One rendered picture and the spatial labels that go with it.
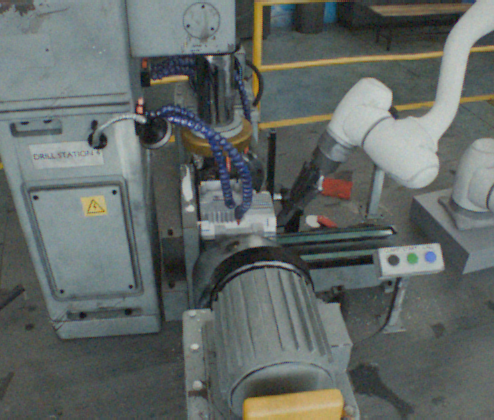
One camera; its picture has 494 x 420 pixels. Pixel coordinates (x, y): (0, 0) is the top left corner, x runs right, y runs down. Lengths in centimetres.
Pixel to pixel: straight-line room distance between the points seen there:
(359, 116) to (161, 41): 47
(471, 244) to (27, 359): 137
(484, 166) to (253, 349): 116
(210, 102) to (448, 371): 93
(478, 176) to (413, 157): 60
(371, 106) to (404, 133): 11
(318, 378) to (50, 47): 75
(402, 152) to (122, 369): 89
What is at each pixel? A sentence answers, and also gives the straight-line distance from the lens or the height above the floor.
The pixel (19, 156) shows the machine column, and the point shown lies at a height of 139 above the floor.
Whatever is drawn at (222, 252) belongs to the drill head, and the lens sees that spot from 118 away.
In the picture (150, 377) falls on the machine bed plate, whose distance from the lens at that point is 141.
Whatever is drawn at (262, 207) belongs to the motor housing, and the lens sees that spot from 141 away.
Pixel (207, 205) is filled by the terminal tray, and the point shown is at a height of 113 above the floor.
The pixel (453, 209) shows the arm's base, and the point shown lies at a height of 92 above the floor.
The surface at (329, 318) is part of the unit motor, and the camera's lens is 84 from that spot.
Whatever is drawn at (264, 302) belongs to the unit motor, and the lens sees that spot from 79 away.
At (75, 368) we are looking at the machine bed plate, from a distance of 147.
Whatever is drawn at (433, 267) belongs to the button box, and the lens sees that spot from 139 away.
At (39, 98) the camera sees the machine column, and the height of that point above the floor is 152.
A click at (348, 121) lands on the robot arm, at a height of 139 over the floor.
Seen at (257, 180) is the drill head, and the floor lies 103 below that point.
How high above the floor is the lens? 193
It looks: 36 degrees down
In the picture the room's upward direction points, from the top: 1 degrees clockwise
